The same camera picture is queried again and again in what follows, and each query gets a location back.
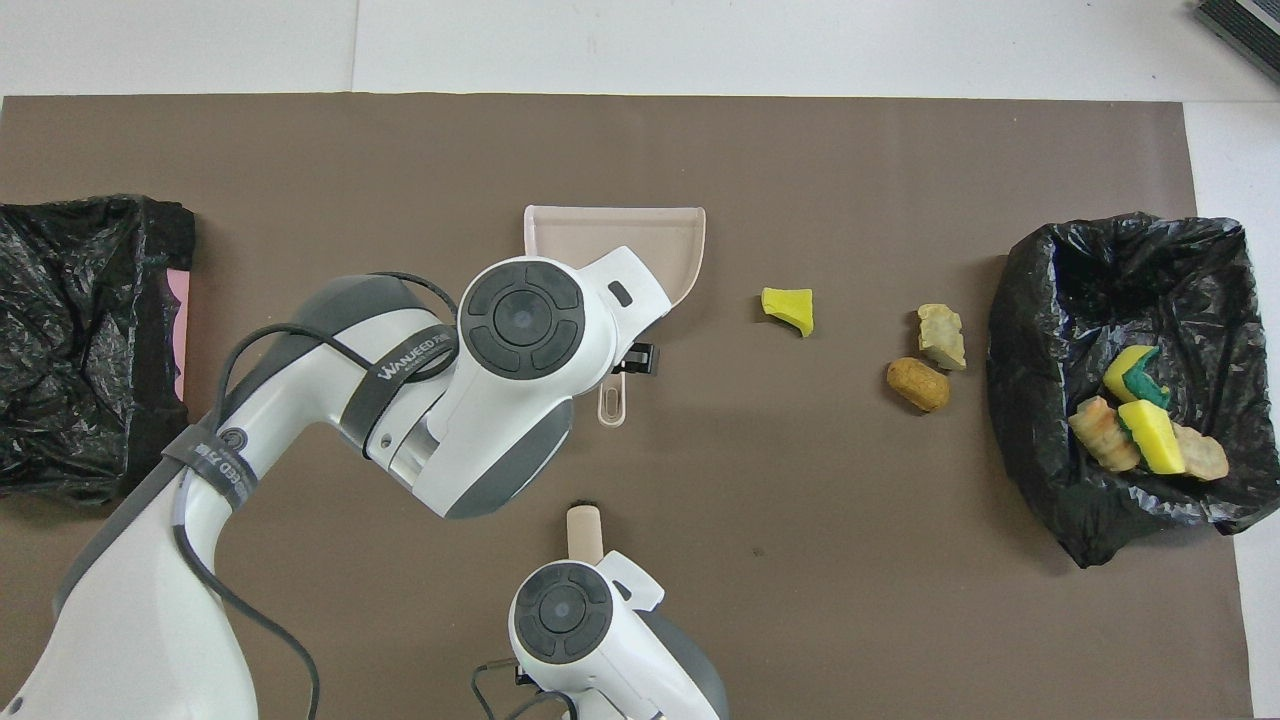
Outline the large pale stone chunk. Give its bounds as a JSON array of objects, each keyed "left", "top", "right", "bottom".
[{"left": 1068, "top": 395, "right": 1141, "bottom": 473}]

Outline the small pale stone chunk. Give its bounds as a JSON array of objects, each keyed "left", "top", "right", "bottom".
[{"left": 1172, "top": 425, "right": 1231, "bottom": 481}]

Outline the beige plastic dustpan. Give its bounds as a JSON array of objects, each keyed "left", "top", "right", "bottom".
[{"left": 524, "top": 205, "right": 707, "bottom": 428}]

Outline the beige hand brush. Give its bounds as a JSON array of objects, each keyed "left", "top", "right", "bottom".
[{"left": 566, "top": 503, "right": 603, "bottom": 561}]

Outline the pink plastic bin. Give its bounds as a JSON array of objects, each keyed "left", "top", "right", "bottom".
[{"left": 165, "top": 268, "right": 191, "bottom": 403}]

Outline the dark grey ribbed device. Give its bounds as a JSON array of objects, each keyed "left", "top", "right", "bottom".
[{"left": 1193, "top": 0, "right": 1280, "bottom": 86}]

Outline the black plastic trash bag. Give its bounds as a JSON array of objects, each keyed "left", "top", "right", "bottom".
[
  {"left": 0, "top": 193, "right": 197, "bottom": 504},
  {"left": 985, "top": 212, "right": 1280, "bottom": 569}
]

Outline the brown potato-shaped lump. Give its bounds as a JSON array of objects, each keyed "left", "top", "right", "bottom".
[{"left": 886, "top": 357, "right": 952, "bottom": 413}]

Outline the yellow sponge piece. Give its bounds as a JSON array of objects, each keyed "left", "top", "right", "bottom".
[
  {"left": 1118, "top": 400, "right": 1187, "bottom": 475},
  {"left": 761, "top": 287, "right": 815, "bottom": 339},
  {"left": 1103, "top": 345, "right": 1173, "bottom": 411}
]

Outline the brown table mat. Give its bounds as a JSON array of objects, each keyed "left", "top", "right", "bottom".
[{"left": 0, "top": 93, "right": 1256, "bottom": 720}]

